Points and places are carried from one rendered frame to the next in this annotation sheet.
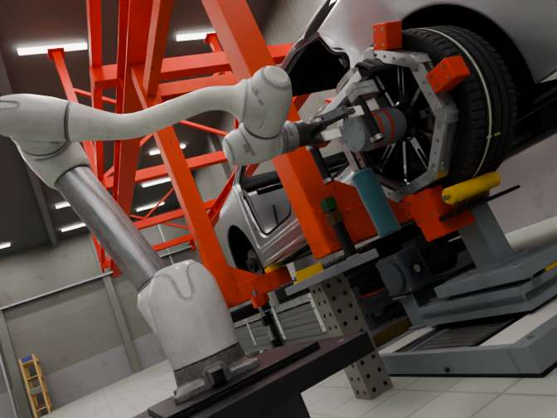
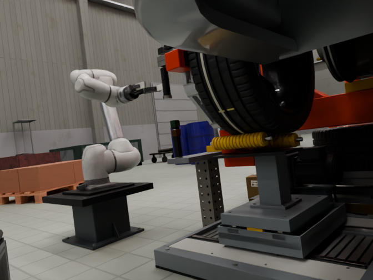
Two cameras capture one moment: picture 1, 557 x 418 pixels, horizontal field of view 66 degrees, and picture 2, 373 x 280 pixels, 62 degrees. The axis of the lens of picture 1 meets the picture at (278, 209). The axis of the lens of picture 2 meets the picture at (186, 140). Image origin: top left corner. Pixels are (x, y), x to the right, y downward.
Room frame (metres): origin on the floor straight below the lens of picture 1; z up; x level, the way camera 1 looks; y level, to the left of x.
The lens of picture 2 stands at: (0.87, -1.78, 0.54)
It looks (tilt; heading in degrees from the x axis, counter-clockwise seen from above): 0 degrees down; 70
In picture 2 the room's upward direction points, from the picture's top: 7 degrees counter-clockwise
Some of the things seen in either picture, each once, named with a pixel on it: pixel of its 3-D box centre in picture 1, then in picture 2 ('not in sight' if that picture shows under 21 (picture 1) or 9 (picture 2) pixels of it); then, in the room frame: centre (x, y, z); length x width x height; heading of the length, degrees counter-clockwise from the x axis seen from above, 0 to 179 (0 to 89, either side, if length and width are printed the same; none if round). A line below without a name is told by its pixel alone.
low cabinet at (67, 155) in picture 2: not in sight; (96, 157); (1.39, 7.13, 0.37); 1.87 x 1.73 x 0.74; 28
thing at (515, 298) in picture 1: (497, 290); (285, 222); (1.69, -0.63, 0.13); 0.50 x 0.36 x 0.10; 27
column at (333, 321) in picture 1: (349, 334); (210, 192); (1.60, -0.05, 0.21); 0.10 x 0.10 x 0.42; 27
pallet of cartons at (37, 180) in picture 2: not in sight; (54, 179); (0.52, 3.06, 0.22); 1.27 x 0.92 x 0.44; 40
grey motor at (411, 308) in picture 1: (432, 274); (313, 181); (1.98, -0.51, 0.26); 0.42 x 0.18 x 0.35; 117
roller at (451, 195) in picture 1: (472, 187); (238, 141); (1.50, -0.65, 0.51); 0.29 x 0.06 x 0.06; 117
